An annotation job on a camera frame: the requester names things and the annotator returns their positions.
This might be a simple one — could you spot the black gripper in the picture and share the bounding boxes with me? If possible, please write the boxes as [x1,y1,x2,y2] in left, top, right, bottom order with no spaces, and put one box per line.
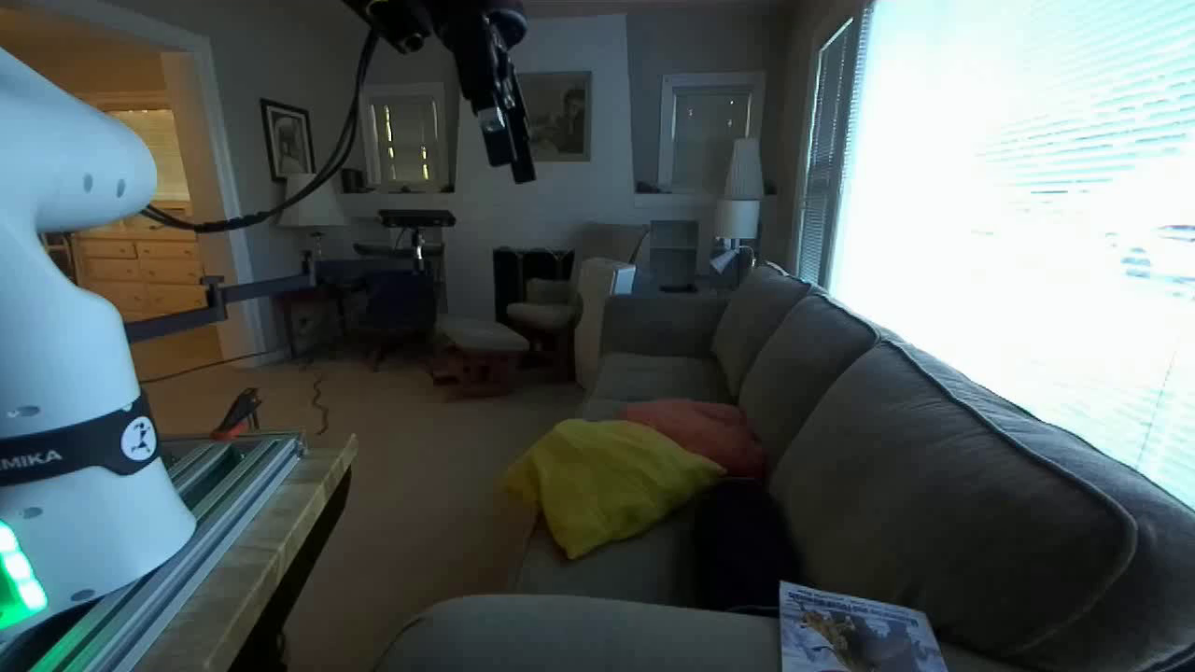
[430,0,542,188]

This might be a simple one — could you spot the colourful printed magazine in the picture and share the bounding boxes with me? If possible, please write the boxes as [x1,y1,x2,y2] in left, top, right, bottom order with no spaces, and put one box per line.
[776,580,952,672]

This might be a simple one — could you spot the framed landscape painting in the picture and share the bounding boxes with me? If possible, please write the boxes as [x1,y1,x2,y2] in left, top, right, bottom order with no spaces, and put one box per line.
[510,66,597,164]

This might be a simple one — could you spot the dark keyboard shelf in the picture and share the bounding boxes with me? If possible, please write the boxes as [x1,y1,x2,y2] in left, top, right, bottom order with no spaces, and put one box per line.
[375,205,458,233]

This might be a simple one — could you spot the dark rocking chair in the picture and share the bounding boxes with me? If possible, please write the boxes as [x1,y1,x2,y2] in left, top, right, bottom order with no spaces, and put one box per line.
[501,272,583,379]

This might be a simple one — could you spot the beige armchair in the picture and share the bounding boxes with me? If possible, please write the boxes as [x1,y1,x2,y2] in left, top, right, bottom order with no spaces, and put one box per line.
[568,220,654,393]

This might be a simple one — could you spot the cream shade lamp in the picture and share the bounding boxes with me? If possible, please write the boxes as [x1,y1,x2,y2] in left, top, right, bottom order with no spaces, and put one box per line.
[273,172,352,234]

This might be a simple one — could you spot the dark desk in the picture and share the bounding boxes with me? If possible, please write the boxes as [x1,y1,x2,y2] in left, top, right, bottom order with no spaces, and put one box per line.
[282,256,439,368]

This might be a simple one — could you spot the upholstered footstool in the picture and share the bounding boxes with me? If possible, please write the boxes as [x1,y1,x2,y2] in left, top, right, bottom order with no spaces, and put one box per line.
[425,319,532,405]

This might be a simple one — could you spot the small dark framed picture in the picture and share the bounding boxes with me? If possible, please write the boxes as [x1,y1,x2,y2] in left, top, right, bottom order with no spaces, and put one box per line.
[257,98,319,188]

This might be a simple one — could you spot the white shade table lamp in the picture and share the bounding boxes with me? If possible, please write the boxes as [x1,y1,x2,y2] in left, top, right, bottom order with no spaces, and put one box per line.
[709,134,770,249]

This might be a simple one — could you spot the black horizontal stand bar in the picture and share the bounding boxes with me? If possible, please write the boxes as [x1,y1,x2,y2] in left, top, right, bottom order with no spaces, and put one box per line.
[124,267,319,348]

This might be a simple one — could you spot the pink orange cushion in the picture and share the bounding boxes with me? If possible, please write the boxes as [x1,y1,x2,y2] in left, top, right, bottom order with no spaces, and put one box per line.
[622,398,773,487]

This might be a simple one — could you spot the yellow blanket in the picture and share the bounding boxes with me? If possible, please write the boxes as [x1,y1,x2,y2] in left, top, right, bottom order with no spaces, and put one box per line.
[501,416,729,563]

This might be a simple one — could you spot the red black tool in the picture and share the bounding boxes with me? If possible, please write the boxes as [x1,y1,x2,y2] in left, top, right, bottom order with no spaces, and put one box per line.
[204,385,266,446]

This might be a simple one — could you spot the wooden dresser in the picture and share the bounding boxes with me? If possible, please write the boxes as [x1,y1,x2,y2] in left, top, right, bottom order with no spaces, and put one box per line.
[68,216,210,328]

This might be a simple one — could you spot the wooden workbench table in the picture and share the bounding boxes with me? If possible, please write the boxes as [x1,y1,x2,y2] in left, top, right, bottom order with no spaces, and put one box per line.
[129,429,363,672]

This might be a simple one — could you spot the aluminium robot mounting plate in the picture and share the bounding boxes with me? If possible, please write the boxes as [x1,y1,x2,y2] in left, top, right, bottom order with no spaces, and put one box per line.
[0,435,311,672]

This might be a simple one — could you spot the large bright blinds window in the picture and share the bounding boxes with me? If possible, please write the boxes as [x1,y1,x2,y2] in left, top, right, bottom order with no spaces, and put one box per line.
[824,0,1195,510]

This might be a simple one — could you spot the grey fabric sofa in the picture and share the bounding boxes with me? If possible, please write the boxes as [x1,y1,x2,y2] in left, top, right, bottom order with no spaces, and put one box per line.
[375,259,1195,672]

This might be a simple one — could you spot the thin cord on floor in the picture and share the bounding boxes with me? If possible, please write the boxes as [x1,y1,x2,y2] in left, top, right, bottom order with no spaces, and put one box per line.
[301,369,334,442]

